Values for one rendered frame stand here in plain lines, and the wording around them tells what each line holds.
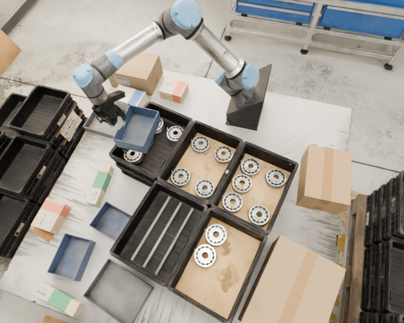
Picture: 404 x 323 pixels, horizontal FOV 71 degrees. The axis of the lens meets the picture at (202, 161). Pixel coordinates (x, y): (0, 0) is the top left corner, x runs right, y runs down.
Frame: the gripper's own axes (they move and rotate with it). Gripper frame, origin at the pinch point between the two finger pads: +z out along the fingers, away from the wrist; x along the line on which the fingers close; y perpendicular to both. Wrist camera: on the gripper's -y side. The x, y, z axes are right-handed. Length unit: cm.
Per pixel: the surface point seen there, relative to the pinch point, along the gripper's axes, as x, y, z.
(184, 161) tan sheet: 23.3, -2.2, 31.9
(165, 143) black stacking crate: 9.2, -10.0, 30.2
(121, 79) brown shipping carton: -38, -47, 26
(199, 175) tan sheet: 33.7, 3.3, 33.1
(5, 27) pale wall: -263, -134, 72
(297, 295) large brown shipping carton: 92, 45, 33
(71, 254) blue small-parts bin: -19, 61, 39
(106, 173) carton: -19.2, 15.7, 33.6
